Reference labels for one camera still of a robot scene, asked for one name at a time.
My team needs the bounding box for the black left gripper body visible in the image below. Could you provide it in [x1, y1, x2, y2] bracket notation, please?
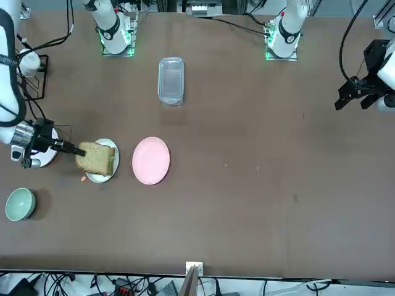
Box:
[363, 39, 391, 89]

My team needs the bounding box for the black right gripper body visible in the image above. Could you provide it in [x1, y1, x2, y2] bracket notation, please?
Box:
[22, 118, 58, 169]

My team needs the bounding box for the brown bread slice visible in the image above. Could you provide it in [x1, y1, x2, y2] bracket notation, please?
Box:
[75, 141, 117, 177]

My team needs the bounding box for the pale green bowl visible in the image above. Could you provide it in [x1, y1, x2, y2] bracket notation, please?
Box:
[5, 187, 36, 221]

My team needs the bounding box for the white plate with pinkish rim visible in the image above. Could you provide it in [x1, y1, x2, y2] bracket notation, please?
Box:
[30, 127, 59, 168]

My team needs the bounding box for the white round plate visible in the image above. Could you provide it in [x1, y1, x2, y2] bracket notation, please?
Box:
[83, 138, 120, 184]

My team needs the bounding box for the pink round plate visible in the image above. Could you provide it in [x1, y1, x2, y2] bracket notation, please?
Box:
[131, 137, 171, 186]

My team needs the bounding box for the white ceramic cup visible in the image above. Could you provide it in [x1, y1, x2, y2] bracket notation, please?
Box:
[19, 49, 43, 78]

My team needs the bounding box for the clear plastic lidded container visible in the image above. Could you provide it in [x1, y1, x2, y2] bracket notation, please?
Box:
[157, 56, 186, 107]

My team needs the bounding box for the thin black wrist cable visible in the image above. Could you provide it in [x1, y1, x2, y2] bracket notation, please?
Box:
[51, 124, 74, 143]

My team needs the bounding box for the black wire cup rack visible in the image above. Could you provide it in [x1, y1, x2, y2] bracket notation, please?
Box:
[17, 54, 49, 101]

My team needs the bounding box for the black cable along right arm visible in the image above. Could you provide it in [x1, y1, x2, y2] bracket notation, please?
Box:
[0, 0, 75, 128]

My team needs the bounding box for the aluminium profile bracket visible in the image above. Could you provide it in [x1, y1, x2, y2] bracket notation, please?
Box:
[180, 260, 205, 296]

